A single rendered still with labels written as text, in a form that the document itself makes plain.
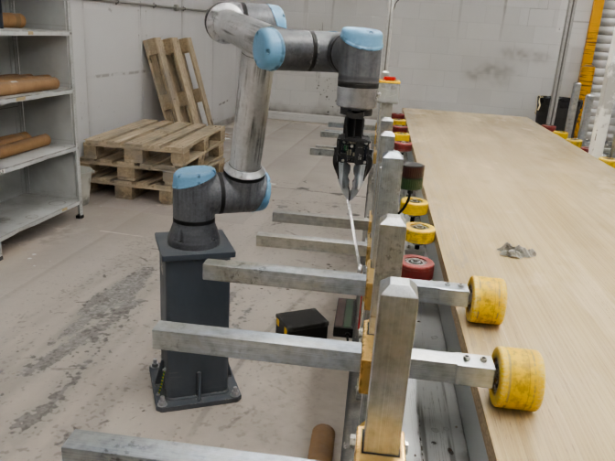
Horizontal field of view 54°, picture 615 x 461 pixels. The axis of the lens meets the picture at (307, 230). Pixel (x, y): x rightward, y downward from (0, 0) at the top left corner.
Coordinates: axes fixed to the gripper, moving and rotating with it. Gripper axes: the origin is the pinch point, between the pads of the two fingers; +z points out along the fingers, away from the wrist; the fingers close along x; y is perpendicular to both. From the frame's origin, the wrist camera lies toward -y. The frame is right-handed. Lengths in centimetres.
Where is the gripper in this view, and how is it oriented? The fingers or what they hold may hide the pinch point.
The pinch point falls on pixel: (350, 194)
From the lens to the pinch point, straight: 142.7
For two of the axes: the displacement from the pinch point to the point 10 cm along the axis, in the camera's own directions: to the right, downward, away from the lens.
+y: -1.2, 2.9, -9.5
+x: 9.9, 0.9, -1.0
